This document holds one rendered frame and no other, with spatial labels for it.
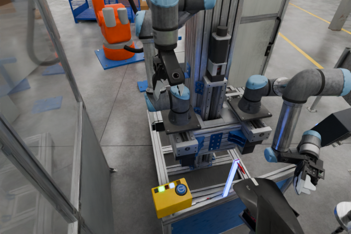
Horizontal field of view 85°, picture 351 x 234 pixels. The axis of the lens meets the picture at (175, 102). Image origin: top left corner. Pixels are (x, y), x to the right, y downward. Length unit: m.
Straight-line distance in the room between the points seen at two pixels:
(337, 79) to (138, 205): 1.80
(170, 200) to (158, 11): 0.72
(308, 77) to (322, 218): 1.70
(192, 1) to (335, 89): 0.66
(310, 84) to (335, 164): 2.04
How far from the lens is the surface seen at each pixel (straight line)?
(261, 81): 1.29
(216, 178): 1.99
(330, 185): 2.68
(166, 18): 0.56
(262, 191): 0.87
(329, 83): 0.97
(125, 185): 2.21
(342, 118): 1.26
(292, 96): 0.94
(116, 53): 4.22
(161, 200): 0.92
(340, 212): 0.59
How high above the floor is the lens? 1.91
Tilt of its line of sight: 39 degrees down
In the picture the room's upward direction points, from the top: straight up
